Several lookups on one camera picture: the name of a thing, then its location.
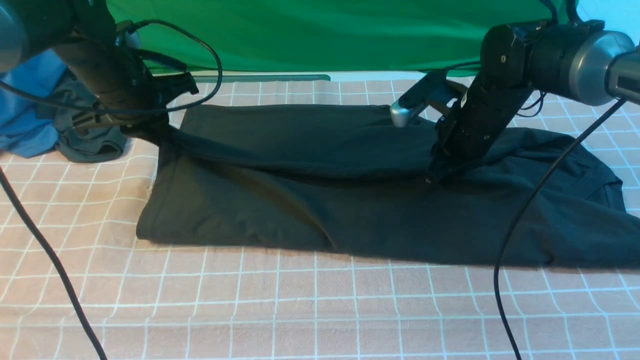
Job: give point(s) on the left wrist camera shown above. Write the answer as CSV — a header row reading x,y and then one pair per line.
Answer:
x,y
126,35

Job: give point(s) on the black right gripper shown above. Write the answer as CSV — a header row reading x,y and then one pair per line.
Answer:
x,y
472,127

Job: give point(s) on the pink checkered table cloth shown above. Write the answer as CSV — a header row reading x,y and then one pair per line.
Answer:
x,y
154,303

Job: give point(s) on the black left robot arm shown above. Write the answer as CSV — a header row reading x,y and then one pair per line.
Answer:
x,y
80,32

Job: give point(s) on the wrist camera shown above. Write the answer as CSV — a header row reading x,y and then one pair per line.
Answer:
x,y
433,90
126,35

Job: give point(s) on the blue crumpled garment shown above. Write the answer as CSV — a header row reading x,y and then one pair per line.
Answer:
x,y
21,132

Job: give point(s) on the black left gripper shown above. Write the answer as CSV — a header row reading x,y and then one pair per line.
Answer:
x,y
135,101

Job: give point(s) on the green backdrop cloth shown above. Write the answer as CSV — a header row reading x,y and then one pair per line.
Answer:
x,y
336,35

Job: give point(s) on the dark gray crumpled garment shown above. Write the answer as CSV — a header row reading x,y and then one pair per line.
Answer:
x,y
95,145

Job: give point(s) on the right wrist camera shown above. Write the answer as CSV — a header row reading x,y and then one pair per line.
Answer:
x,y
433,90

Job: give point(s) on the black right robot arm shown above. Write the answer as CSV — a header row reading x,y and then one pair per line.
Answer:
x,y
583,63

